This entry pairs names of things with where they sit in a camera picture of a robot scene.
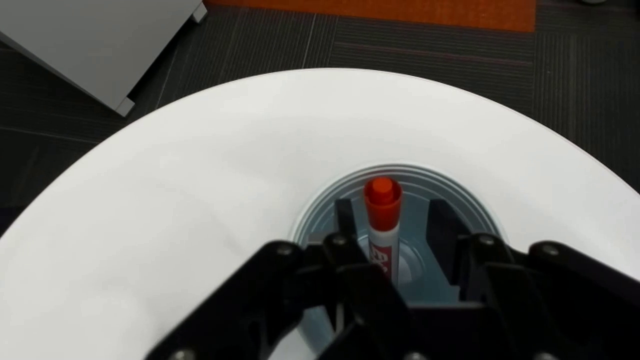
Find orange carpet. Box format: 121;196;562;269
204;0;537;33

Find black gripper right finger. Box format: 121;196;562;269
425;200;640;360

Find grey cabinet corner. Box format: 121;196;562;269
0;0;207;116

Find round white table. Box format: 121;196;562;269
0;69;640;360

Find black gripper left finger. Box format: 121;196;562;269
144;200;414;360

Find red marker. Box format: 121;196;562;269
364;176;401;280

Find blue plastic cup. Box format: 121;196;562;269
291;165;500;307

